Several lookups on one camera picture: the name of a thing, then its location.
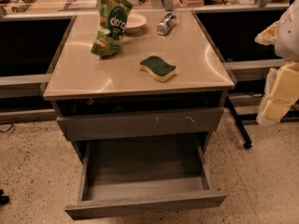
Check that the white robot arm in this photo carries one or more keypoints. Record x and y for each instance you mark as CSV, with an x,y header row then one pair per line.
x,y
287,35

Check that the black coiled tool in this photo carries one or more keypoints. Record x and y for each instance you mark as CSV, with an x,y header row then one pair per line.
x,y
21,5

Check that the open middle drawer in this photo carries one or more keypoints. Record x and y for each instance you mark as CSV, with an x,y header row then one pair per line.
x,y
143,175

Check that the silver soda can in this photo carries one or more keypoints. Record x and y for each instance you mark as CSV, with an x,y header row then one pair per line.
x,y
166,24

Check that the grey drawer cabinet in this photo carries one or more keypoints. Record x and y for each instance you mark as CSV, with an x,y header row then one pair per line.
x,y
84,84

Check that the closed top drawer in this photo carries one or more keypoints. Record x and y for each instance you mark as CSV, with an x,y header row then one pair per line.
x,y
136,124

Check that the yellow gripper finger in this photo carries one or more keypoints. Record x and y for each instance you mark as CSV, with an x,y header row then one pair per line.
x,y
267,36
281,92

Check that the white bowl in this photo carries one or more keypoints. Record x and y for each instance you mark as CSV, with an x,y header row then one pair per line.
x,y
135,22

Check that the green and yellow sponge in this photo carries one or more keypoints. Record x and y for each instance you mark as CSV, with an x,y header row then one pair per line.
x,y
157,68

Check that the green chip bag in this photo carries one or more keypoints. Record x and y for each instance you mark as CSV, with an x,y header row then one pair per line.
x,y
113,19

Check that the black object on floor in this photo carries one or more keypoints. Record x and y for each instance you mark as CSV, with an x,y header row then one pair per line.
x,y
4,199

